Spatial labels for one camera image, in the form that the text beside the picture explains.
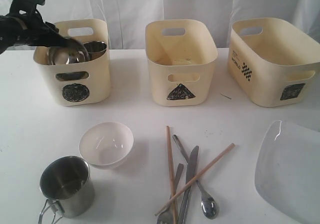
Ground steel fork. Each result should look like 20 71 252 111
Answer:
157 163 184 224

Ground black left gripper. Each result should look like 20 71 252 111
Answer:
18 10 71 47

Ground steel table knife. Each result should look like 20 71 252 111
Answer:
178 146 199 223

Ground cream bin with triangle mark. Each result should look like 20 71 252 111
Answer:
145 19 218 106

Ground steel mug with wire handle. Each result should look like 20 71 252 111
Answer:
38 155 95 223

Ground cream bin with circle mark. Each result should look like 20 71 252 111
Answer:
33 19 111 106

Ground white backdrop curtain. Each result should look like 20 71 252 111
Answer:
0 0 320 51

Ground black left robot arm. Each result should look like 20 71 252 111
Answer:
0 11 71 53

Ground white ceramic bowl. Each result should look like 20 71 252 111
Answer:
78 122 135 169

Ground white square plate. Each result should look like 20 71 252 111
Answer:
254 120 320 223

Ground diagonal wooden chopstick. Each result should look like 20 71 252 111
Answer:
155 143 236 216

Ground steel spoon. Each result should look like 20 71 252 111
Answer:
172 134 218 223

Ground cream bin with square mark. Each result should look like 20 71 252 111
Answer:
227 18 320 107

